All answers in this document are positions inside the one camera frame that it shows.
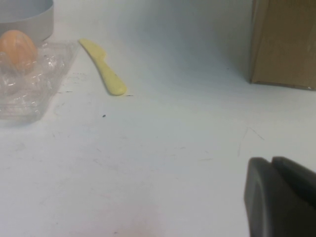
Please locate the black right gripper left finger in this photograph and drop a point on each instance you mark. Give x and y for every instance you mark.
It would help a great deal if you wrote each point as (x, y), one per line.
(271, 209)

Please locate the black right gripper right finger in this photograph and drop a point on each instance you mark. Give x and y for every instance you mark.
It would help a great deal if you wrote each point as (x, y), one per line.
(301, 182)

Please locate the brown cardboard box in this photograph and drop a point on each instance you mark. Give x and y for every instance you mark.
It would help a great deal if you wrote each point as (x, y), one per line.
(284, 44)

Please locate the clear plastic egg tray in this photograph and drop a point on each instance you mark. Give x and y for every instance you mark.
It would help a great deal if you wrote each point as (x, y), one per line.
(37, 84)

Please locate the brown egg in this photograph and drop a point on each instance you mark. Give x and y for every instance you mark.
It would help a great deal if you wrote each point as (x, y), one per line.
(17, 47)

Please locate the yellow plastic knife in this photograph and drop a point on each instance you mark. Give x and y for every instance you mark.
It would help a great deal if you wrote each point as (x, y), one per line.
(106, 69)

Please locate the grey round bowl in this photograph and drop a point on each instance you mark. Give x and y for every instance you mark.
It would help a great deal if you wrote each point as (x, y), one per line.
(37, 24)

